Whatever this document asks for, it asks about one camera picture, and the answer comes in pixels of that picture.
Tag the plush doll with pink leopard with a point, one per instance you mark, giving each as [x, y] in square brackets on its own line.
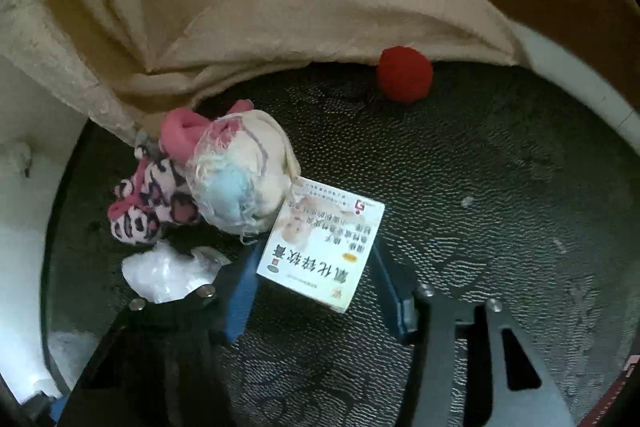
[240, 172]

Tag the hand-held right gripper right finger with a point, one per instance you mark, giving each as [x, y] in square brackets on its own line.
[397, 302]

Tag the pink leopard print sock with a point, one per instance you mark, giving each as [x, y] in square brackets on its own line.
[150, 202]

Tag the white medicine box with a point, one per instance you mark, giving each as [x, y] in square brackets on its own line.
[320, 252]

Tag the crumpled white plastic wrapper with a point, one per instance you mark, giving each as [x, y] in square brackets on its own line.
[167, 272]

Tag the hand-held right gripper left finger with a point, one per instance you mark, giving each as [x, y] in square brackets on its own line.
[240, 302]

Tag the dark round glass table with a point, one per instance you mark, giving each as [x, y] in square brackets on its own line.
[450, 187]

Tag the beige blanket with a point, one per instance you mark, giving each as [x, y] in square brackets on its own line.
[240, 7]

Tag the red pompom ball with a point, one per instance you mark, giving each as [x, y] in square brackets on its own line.
[404, 73]

